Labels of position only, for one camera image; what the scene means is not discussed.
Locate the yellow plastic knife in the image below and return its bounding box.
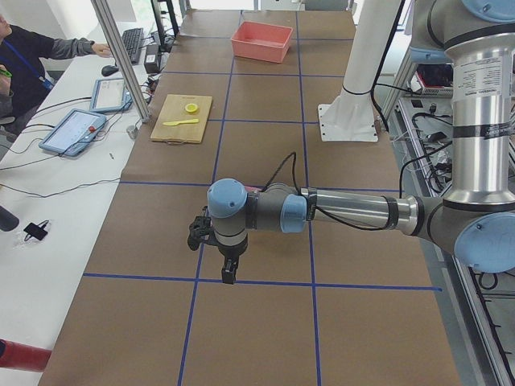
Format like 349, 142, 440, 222
163, 118, 200, 126

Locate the pink plastic bin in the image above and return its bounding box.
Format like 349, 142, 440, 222
231, 21, 293, 64

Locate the blue teach pendant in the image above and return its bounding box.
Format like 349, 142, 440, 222
89, 78, 132, 113
39, 109, 107, 157

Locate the black keyboard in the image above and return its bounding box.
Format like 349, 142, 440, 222
122, 27, 143, 64

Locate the small black pouch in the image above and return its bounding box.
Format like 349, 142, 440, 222
23, 220, 50, 242

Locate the black power adapter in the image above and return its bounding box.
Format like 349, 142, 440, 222
143, 43, 161, 74

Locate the red cylinder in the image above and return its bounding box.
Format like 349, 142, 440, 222
1, 339, 52, 372

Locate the yellow lemon slice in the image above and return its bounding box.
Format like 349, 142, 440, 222
184, 103, 199, 114

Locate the bamboo cutting board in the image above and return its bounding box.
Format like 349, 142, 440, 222
150, 94, 212, 144

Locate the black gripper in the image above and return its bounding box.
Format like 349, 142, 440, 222
216, 238, 248, 285

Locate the aluminium frame post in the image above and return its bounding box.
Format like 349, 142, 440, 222
91, 0, 150, 123

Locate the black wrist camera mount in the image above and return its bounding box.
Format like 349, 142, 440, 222
187, 206, 213, 251

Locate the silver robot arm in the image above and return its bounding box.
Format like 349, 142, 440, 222
188, 1, 514, 284

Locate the seated person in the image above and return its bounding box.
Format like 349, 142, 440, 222
1, 18, 111, 142

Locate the near blue teach pendant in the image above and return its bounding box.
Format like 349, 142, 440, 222
39, 109, 107, 157

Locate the far blue teach pendant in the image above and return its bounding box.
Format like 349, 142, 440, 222
89, 78, 132, 113

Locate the black computer mouse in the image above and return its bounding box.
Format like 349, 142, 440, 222
101, 65, 118, 77

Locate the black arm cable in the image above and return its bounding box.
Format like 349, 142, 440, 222
263, 151, 393, 232

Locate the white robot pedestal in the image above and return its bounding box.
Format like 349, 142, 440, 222
318, 0, 404, 142

